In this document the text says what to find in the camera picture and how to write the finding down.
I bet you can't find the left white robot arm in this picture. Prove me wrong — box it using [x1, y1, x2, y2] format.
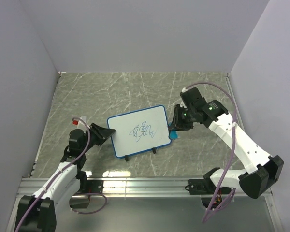
[14, 118, 116, 232]

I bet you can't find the left whiteboard black foot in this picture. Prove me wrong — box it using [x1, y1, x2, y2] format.
[124, 156, 130, 162]

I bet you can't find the blue whiteboard eraser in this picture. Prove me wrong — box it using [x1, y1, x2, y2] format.
[169, 130, 178, 140]

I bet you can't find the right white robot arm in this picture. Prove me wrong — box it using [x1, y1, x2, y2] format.
[169, 100, 284, 199]

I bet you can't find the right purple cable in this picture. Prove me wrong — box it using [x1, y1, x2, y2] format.
[183, 81, 239, 223]

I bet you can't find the right aluminium side rail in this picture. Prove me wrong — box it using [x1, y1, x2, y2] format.
[223, 72, 245, 131]

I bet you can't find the aluminium front rail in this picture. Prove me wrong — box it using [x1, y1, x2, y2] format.
[4, 177, 281, 232]

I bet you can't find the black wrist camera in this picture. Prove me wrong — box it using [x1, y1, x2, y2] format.
[69, 129, 87, 149]
[180, 87, 207, 109]

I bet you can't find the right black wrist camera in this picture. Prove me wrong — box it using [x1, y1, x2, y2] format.
[180, 87, 207, 109]

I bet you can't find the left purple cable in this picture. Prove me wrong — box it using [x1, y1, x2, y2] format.
[14, 117, 109, 232]

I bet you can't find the blue framed small whiteboard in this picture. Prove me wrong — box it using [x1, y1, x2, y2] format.
[107, 105, 172, 159]

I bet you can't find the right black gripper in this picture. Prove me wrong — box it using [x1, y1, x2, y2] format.
[169, 104, 196, 131]

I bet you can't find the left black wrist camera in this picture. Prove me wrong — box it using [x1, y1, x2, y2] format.
[69, 129, 87, 149]

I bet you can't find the purple cable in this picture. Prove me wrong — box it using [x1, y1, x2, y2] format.
[14, 117, 109, 232]
[183, 81, 239, 223]

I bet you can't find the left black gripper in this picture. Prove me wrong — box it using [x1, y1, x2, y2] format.
[81, 122, 116, 154]

